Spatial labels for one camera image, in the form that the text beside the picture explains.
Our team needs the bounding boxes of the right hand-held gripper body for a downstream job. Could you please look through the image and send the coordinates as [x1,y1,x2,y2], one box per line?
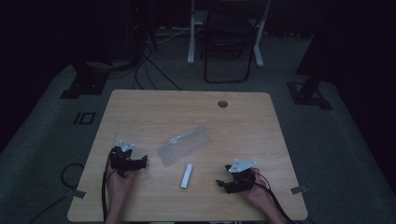
[224,158,260,195]

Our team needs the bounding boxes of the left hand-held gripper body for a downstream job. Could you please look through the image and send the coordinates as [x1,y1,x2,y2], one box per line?
[107,139,142,179]

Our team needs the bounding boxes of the white tube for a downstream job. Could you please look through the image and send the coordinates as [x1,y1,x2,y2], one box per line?
[179,163,194,190]

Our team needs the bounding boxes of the clear plastic bag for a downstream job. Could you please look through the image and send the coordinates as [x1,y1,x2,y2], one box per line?
[157,123,215,166]

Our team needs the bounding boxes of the person's right hand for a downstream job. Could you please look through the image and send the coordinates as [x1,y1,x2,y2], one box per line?
[242,167,273,207]

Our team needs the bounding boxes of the person's left hand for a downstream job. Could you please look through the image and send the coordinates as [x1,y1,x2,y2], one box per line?
[106,163,138,204]

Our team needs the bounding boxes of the black stand base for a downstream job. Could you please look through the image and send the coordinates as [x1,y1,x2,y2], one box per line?
[285,79,333,111]
[60,61,110,101]

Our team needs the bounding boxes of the black folding chair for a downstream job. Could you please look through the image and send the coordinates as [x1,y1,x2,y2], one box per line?
[203,0,256,85]

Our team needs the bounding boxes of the white desk leg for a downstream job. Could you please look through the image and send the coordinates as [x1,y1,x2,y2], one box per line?
[252,0,273,68]
[187,0,198,65]

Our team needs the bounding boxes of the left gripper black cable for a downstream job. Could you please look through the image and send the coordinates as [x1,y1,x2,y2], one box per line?
[100,160,117,224]

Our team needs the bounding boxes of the black floor cable loop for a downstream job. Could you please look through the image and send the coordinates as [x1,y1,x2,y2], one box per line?
[27,162,86,224]

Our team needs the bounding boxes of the black floor cables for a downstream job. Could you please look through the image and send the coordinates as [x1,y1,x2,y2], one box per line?
[132,43,183,91]

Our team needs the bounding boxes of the white floor cable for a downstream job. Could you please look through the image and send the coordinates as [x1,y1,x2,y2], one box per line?
[144,26,191,45]

